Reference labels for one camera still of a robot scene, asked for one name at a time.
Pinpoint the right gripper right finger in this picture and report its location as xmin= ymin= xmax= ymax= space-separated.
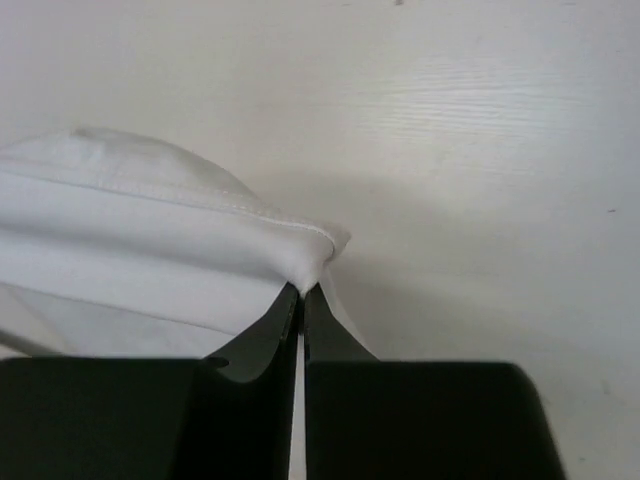
xmin=303 ymin=288 xmax=565 ymax=480

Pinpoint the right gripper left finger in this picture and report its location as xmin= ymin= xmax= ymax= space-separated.
xmin=1 ymin=286 xmax=299 ymax=479

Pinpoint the white skirt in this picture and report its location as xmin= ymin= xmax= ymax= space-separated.
xmin=1 ymin=128 xmax=356 ymax=357

